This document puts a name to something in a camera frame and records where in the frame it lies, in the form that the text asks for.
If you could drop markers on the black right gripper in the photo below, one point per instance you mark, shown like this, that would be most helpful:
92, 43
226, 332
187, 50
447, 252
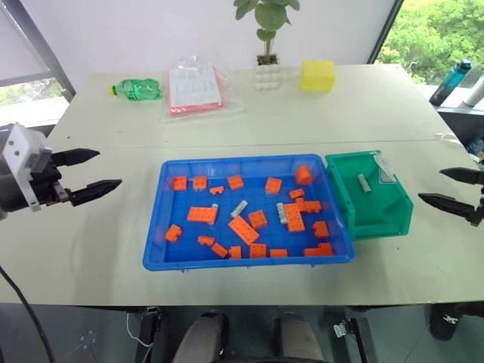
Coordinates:
481, 202

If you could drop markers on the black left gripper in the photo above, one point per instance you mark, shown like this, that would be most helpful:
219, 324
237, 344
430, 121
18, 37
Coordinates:
45, 181

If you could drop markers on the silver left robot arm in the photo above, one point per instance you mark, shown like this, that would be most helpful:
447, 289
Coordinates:
8, 194

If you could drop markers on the green plastic bin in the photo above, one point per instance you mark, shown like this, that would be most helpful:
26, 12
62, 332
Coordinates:
368, 200

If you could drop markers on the yellow cube box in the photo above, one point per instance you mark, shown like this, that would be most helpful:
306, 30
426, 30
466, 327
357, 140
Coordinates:
317, 75

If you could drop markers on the clear label card holder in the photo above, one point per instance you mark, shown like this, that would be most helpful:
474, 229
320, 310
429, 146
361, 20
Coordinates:
385, 168

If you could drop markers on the orange square building block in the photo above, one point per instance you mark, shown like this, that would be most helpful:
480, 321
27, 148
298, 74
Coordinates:
320, 228
273, 185
257, 219
235, 182
180, 183
200, 182
258, 250
173, 233

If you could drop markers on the crushed green plastic bottle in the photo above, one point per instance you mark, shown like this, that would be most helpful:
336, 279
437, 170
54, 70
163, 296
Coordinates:
138, 90

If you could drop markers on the blue water bottle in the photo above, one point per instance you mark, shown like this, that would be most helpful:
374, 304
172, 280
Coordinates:
452, 81

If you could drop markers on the black shoe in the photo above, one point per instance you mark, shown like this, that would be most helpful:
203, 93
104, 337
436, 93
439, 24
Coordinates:
452, 317

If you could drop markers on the small orange building block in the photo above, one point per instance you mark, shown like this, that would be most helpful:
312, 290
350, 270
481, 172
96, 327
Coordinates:
278, 253
296, 194
235, 252
206, 240
220, 250
217, 190

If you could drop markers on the clear bag with papers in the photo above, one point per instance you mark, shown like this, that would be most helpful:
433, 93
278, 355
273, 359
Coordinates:
194, 89

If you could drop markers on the orange stepped building block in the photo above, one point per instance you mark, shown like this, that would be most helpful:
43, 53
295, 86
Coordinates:
321, 250
310, 205

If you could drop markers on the blue plastic tray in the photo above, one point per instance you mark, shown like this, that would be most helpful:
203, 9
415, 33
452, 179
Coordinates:
247, 211

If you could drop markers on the dark rounded knee shape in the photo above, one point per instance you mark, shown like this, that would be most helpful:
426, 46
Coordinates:
296, 338
204, 338

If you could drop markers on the white bubble plant pot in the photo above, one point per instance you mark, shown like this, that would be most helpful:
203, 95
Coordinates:
267, 77

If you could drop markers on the green leafy potted plant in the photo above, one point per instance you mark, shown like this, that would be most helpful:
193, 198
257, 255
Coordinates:
269, 15

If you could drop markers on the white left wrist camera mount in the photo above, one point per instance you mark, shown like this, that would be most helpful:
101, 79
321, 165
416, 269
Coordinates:
17, 151

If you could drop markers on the black table leg bracket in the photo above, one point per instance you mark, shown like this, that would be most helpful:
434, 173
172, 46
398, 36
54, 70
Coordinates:
149, 331
351, 332

